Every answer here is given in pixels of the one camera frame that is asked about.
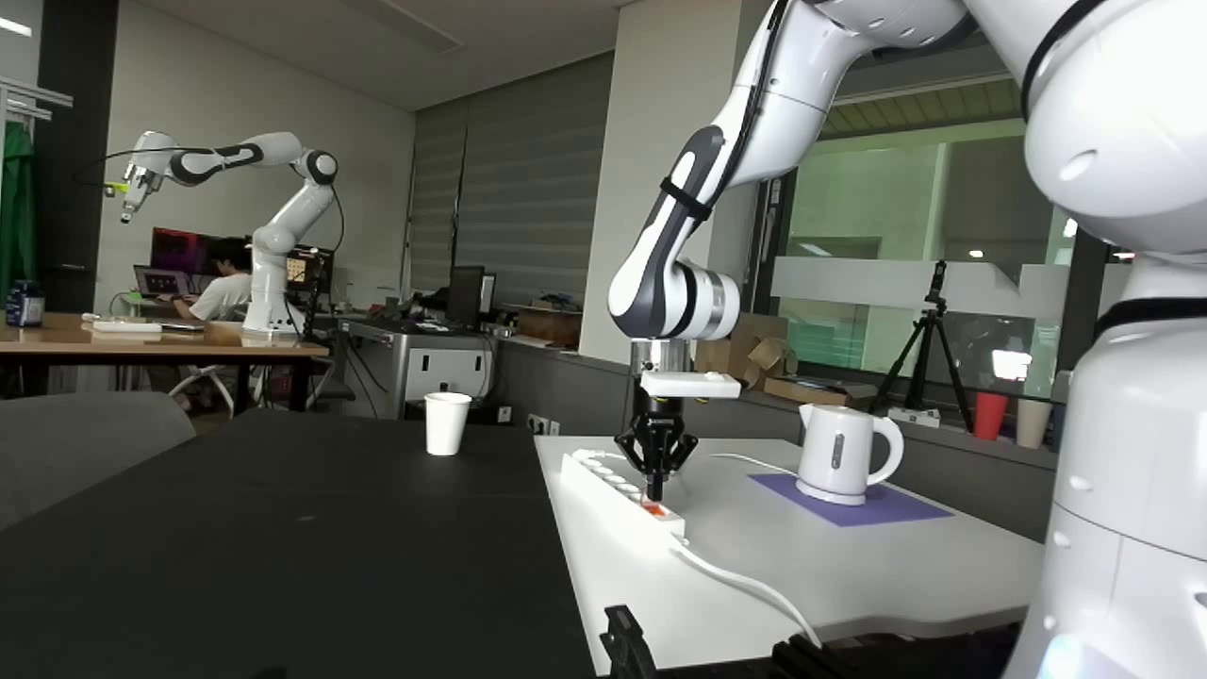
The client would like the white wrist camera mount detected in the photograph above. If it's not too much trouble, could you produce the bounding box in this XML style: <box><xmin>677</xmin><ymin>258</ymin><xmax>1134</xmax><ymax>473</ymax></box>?
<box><xmin>637</xmin><ymin>369</ymin><xmax>743</xmax><ymax>401</ymax></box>

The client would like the white power strip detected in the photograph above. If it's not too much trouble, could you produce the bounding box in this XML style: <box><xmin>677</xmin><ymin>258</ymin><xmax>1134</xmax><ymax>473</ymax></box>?
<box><xmin>563</xmin><ymin>449</ymin><xmax>687</xmax><ymax>538</ymax></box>

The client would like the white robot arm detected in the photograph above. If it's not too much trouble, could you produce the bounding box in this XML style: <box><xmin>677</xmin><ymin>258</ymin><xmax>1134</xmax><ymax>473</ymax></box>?
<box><xmin>606</xmin><ymin>0</ymin><xmax>1207</xmax><ymax>679</ymax></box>

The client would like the green cloth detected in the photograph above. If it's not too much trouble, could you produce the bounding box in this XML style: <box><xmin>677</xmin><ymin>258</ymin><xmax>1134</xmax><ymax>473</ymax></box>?
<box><xmin>0</xmin><ymin>122</ymin><xmax>33</xmax><ymax>294</ymax></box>

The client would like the red cup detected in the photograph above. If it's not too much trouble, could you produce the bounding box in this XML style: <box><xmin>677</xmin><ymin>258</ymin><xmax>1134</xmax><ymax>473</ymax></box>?
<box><xmin>973</xmin><ymin>394</ymin><xmax>1007</xmax><ymax>442</ymax></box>

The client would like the purple mat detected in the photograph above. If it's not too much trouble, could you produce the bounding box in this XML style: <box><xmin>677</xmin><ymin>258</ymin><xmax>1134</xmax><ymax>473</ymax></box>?
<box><xmin>758</xmin><ymin>473</ymin><xmax>940</xmax><ymax>528</ymax></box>

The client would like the white power strip cable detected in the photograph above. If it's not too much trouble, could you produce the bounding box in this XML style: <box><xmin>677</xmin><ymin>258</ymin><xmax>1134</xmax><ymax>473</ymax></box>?
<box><xmin>665</xmin><ymin>537</ymin><xmax>824</xmax><ymax>652</ymax></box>

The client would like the cardboard box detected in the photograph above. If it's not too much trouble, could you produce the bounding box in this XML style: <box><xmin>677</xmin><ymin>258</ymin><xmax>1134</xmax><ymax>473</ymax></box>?
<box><xmin>695</xmin><ymin>315</ymin><xmax>842</xmax><ymax>405</ymax></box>

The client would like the grey cabinet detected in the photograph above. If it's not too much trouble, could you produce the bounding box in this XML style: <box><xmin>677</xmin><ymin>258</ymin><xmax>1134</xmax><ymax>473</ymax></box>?
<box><xmin>339</xmin><ymin>322</ymin><xmax>492</xmax><ymax>420</ymax></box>

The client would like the black camera tripod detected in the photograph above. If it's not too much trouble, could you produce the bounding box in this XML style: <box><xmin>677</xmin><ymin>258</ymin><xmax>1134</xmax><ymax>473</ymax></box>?
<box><xmin>872</xmin><ymin>263</ymin><xmax>973</xmax><ymax>425</ymax></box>

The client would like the white electric kettle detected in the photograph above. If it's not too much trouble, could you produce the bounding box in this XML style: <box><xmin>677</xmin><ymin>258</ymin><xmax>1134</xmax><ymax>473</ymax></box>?
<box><xmin>795</xmin><ymin>405</ymin><xmax>905</xmax><ymax>506</ymax></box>

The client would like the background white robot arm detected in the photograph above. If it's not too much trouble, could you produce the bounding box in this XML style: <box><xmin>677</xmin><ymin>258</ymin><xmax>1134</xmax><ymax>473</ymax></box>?
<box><xmin>105</xmin><ymin>130</ymin><xmax>339</xmax><ymax>341</ymax></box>

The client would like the seated person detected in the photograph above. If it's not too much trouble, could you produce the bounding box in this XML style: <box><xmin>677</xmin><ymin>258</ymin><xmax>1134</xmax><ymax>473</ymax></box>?
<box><xmin>172</xmin><ymin>239</ymin><xmax>252</xmax><ymax>322</ymax></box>

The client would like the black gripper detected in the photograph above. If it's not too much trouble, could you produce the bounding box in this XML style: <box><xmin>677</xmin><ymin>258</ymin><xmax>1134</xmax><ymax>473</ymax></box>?
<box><xmin>613</xmin><ymin>398</ymin><xmax>699</xmax><ymax>503</ymax></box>

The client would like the wooden desk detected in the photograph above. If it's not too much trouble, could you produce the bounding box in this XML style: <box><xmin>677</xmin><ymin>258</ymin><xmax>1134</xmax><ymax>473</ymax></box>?
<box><xmin>0</xmin><ymin>315</ymin><xmax>326</xmax><ymax>413</ymax></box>

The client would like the white paper cup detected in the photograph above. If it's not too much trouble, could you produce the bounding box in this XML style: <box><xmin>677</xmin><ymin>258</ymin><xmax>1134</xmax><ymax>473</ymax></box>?
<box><xmin>426</xmin><ymin>394</ymin><xmax>471</xmax><ymax>457</ymax></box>

